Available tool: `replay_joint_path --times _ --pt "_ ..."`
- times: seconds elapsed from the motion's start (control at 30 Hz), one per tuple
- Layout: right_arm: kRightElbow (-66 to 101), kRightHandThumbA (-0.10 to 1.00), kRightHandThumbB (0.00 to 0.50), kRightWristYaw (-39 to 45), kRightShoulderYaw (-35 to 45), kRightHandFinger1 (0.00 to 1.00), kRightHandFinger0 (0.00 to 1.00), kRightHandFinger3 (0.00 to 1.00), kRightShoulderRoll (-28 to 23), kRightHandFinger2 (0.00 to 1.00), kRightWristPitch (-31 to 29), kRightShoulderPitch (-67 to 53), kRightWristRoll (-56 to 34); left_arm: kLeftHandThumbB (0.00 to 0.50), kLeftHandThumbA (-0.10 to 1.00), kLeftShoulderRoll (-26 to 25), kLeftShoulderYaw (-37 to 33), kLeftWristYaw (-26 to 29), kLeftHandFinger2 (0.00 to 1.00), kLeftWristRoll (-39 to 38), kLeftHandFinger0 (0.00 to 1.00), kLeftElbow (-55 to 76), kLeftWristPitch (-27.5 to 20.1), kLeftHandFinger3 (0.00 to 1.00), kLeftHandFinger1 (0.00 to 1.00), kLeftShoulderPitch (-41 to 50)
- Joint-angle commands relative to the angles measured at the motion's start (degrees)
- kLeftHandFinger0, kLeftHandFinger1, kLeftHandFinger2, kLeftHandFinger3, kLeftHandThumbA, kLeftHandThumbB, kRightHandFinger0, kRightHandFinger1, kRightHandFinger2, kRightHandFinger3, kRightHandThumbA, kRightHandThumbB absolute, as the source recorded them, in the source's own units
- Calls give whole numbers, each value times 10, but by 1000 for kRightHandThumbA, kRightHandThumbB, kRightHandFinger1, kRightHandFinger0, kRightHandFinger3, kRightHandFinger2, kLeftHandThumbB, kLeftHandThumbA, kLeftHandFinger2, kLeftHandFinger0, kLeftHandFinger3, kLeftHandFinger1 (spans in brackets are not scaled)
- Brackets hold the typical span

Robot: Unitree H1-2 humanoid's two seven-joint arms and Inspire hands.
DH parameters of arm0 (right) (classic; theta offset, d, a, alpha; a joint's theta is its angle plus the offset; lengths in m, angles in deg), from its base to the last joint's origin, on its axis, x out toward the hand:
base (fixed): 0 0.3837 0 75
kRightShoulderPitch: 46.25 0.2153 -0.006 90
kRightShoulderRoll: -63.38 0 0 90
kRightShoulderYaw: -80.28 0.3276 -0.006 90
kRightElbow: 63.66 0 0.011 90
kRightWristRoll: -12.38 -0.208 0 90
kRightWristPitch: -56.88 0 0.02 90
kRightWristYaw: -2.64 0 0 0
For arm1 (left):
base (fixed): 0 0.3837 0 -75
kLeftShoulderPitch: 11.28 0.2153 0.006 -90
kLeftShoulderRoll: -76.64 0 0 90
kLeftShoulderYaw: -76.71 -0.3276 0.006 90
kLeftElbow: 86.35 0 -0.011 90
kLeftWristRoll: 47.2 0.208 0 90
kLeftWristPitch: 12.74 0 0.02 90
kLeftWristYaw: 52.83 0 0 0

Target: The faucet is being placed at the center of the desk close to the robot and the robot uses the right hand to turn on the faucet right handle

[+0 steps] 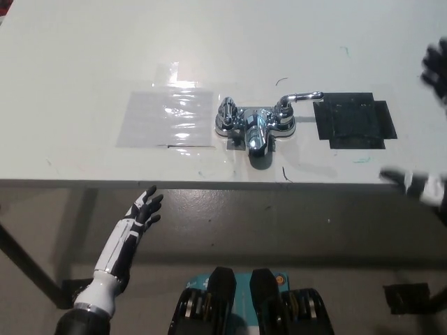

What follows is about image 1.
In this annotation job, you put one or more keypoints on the black rounded object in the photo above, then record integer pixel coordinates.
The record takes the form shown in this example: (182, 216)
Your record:
(443, 216)

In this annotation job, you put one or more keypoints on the grey translucent taped sheet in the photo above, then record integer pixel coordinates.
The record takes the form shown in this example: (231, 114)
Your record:
(153, 118)

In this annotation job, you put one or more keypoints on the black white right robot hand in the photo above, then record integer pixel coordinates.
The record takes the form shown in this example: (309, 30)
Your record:
(415, 183)

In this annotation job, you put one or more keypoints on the red black background object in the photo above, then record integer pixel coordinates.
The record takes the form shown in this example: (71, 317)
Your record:
(3, 8)

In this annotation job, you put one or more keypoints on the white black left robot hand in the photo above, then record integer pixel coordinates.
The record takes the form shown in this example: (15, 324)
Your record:
(120, 244)

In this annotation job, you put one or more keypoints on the black tape patch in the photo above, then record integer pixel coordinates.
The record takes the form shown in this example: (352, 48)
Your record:
(352, 120)

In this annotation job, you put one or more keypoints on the black table leg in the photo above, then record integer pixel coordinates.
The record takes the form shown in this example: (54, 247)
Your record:
(28, 267)
(439, 295)

